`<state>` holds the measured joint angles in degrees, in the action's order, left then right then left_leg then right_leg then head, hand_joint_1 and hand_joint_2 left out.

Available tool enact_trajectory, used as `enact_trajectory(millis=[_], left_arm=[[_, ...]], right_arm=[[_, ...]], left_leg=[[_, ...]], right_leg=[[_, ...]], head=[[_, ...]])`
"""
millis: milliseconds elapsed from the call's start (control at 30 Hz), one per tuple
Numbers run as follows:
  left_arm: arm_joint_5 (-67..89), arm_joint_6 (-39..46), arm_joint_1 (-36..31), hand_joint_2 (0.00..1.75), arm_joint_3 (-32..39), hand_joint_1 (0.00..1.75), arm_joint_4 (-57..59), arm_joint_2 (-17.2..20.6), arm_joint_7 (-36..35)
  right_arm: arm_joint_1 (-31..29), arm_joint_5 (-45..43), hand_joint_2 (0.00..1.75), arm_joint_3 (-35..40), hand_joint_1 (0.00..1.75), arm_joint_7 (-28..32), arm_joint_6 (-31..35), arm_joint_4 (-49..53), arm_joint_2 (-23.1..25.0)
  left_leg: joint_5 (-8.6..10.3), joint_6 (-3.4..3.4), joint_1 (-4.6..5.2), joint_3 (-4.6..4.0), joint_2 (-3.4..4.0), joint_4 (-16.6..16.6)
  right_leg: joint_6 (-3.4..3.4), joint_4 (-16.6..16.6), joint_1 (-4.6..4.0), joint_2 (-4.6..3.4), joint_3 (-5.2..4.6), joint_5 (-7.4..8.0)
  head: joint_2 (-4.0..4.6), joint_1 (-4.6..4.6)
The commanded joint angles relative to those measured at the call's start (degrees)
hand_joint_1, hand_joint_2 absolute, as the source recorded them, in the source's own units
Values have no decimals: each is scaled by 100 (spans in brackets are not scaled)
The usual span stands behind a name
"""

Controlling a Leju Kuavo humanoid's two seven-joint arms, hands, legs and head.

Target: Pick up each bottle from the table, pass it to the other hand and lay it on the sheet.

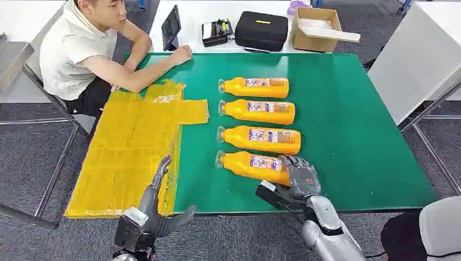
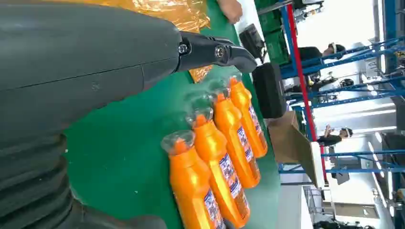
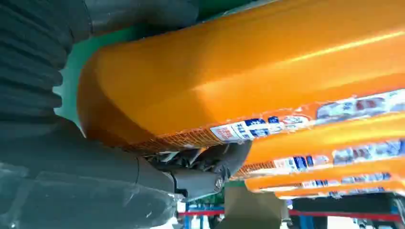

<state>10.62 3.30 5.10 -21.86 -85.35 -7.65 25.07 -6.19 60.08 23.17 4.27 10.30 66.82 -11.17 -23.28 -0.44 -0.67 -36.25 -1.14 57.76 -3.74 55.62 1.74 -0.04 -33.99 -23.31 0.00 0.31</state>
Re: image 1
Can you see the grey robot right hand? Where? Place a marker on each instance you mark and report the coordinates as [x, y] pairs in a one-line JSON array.
[[302, 178]]

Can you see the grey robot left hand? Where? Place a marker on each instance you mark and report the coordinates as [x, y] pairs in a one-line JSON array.
[[153, 212]]

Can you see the orange drink bottle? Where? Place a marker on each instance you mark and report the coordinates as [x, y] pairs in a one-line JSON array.
[[237, 138], [237, 165], [245, 114], [252, 90]]

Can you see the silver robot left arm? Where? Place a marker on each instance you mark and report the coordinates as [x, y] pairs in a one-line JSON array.
[[124, 257]]

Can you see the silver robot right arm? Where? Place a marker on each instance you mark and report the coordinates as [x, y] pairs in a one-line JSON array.
[[324, 234]]

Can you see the green table mat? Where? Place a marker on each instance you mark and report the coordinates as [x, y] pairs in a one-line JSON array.
[[342, 126]]

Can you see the yellow plastic sheet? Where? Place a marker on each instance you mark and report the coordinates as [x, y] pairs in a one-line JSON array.
[[122, 151]]

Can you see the open cardboard box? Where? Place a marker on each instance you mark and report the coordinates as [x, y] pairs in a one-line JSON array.
[[313, 39]]

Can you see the grey black robot body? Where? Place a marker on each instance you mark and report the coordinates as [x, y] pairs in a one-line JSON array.
[[439, 227]]

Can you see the black zip carry case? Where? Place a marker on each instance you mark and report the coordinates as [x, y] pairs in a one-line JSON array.
[[261, 32]]

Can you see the person's right hand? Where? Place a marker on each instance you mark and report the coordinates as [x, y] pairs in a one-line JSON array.
[[181, 55]]

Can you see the white table with steel legs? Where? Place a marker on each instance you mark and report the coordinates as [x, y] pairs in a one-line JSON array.
[[414, 61], [21, 18]]

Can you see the black label printer device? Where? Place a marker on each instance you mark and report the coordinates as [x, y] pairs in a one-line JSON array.
[[215, 33]]

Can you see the purple plastic object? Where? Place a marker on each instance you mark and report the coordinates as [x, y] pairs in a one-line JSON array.
[[297, 6]]

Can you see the person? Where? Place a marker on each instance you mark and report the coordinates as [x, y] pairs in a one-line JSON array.
[[68, 54]]

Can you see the black tablet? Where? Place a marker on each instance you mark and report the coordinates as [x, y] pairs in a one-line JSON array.
[[170, 27]]

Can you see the grey steel bench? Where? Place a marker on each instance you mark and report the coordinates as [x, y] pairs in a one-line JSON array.
[[12, 59]]

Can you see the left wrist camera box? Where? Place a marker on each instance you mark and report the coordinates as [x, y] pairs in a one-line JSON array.
[[129, 228]]

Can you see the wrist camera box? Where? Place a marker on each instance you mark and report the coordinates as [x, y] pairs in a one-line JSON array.
[[129, 228], [268, 194]]

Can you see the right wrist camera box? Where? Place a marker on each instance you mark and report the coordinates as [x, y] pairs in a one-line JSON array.
[[268, 194]]

